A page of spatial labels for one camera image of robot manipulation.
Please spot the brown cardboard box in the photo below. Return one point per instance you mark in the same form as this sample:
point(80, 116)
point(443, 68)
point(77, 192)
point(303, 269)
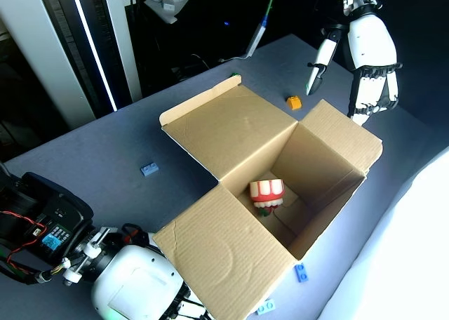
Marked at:
point(228, 134)

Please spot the green toy brick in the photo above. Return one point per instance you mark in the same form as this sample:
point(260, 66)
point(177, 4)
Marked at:
point(235, 75)

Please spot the light blue flat brick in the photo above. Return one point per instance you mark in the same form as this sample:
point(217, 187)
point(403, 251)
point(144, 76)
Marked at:
point(266, 307)

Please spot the white plastic parts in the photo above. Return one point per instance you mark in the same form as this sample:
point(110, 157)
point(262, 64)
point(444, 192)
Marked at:
point(165, 9)

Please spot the yellow-orange toy brick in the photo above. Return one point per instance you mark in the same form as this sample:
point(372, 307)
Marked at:
point(294, 103)

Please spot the white light strip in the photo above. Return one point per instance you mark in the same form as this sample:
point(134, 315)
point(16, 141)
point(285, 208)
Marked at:
point(91, 43)

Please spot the grey-blue flat brick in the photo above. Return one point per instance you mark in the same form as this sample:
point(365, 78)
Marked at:
point(149, 169)

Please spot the white cabinet frame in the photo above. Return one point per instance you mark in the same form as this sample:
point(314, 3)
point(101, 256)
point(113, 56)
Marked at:
point(35, 53)

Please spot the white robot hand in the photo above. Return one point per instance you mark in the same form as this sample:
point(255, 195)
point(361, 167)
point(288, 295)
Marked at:
point(137, 285)
point(372, 43)

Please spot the grey table cloth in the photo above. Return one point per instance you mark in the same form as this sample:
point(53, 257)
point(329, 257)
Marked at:
point(87, 141)

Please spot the white sheet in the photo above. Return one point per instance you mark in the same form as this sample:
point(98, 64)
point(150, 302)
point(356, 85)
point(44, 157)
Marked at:
point(403, 246)

